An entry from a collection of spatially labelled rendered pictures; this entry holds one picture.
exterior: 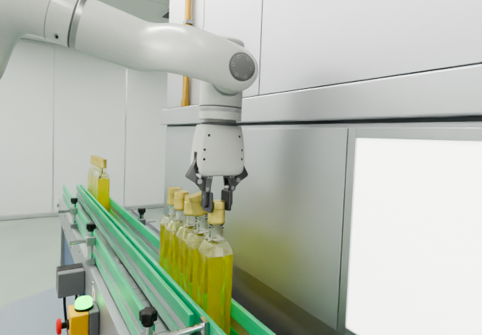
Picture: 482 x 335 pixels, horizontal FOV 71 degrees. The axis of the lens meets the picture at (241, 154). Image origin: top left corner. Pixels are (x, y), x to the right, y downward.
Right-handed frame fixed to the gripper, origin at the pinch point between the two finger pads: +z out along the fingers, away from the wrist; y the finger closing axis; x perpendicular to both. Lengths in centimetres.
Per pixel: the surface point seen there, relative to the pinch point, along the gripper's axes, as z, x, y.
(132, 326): 26.3, -8.5, 13.9
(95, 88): -89, -591, -64
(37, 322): 59, -83, 29
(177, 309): 22.2, -3.0, 6.4
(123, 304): 26.0, -17.5, 13.7
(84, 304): 33, -35, 19
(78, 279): 36, -61, 18
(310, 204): -1.2, 14.1, -11.9
